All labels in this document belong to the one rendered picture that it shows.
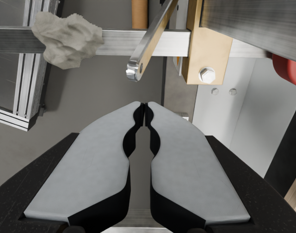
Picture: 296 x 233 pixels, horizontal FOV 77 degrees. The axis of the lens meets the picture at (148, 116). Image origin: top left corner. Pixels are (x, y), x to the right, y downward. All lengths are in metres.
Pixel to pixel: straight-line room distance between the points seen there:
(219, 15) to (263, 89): 0.36
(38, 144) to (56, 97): 0.46
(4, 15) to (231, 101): 0.98
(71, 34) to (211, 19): 0.16
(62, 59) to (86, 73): 0.96
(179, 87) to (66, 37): 0.27
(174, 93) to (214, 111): 0.18
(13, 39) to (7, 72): 0.88
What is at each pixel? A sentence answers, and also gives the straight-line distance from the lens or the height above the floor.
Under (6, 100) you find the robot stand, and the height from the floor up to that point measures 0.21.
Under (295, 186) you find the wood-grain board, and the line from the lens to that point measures 0.45.
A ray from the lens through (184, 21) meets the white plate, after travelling 0.32.
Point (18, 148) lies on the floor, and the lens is 1.78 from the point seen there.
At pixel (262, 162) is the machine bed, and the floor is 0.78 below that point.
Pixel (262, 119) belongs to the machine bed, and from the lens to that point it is 0.53.
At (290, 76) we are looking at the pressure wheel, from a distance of 0.27.
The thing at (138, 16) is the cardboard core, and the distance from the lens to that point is 1.03.
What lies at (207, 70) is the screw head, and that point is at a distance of 0.25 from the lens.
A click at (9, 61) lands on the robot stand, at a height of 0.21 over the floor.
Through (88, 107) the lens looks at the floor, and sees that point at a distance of 1.32.
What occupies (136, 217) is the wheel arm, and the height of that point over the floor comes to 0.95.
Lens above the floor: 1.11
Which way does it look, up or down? 60 degrees down
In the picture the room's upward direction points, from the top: 179 degrees counter-clockwise
